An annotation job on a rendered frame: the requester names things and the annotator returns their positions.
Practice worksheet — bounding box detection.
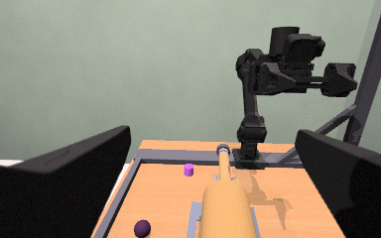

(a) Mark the grey metal rack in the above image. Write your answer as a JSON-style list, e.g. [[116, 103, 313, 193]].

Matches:
[[186, 175, 261, 238]]

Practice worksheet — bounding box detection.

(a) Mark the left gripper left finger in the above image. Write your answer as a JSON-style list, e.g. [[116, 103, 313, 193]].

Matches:
[[0, 126, 131, 238]]

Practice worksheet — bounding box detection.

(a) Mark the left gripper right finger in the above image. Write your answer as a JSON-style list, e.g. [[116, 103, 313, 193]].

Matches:
[[295, 129, 381, 238]]

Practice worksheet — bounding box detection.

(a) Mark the tan paper roll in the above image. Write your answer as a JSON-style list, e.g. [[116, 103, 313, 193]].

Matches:
[[199, 179, 257, 238]]

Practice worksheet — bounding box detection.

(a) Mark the purple cylinder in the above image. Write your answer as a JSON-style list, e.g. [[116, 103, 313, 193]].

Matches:
[[185, 164, 193, 177]]

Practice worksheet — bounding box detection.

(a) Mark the dark purple ball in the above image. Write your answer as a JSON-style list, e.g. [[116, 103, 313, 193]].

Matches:
[[134, 219, 151, 238]]

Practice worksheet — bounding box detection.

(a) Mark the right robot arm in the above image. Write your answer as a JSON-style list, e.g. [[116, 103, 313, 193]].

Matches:
[[235, 27, 325, 160]]

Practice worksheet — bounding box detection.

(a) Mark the black metal overhead frame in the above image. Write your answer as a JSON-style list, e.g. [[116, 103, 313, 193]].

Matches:
[[276, 16, 381, 163]]

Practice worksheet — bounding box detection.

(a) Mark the brown round bar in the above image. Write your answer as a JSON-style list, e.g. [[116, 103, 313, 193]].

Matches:
[[216, 144, 231, 179]]

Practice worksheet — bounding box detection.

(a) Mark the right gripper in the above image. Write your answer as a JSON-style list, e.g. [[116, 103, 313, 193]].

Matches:
[[247, 61, 358, 97]]

